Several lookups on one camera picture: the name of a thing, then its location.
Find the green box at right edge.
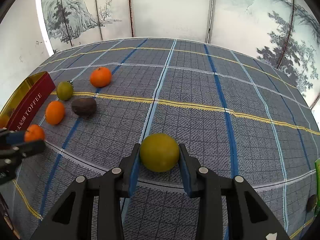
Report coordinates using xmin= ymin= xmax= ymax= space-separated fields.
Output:
xmin=315 ymin=159 xmax=320 ymax=216

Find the painted landscape folding screen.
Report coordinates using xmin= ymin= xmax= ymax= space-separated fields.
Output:
xmin=36 ymin=0 xmax=319 ymax=106

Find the dark fruit at right edge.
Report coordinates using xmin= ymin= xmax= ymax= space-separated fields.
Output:
xmin=306 ymin=194 xmax=317 ymax=213

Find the plaid grey tablecloth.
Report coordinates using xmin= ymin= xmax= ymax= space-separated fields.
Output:
xmin=1 ymin=38 xmax=319 ymax=239

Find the small green citrus fruit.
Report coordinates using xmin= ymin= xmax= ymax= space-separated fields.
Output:
xmin=56 ymin=81 xmax=74 ymax=101

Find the orange mandarin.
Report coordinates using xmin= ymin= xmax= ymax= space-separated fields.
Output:
xmin=90 ymin=67 xmax=112 ymax=88
xmin=24 ymin=124 xmax=45 ymax=142
xmin=45 ymin=101 xmax=65 ymax=125

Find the large green citrus fruit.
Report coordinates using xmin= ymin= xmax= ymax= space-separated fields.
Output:
xmin=139 ymin=133 xmax=180 ymax=173

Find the red gold toffee tin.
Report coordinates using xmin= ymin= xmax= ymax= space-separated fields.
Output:
xmin=1 ymin=72 xmax=55 ymax=132

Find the dark brown fruit rear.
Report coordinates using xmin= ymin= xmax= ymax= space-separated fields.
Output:
xmin=71 ymin=98 xmax=97 ymax=116

